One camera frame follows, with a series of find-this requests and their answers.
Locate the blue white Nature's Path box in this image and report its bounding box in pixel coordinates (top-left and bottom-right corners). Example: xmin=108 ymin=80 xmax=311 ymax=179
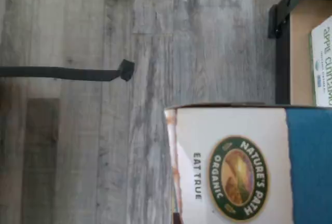
xmin=164 ymin=102 xmax=332 ymax=224

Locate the green Nature's Path cereal box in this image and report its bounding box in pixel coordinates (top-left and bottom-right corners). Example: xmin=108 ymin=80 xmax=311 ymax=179
xmin=308 ymin=15 xmax=332 ymax=107

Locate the black flat floor bar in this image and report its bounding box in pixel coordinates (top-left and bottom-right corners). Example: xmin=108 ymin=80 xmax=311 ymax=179
xmin=0 ymin=59 xmax=135 ymax=82

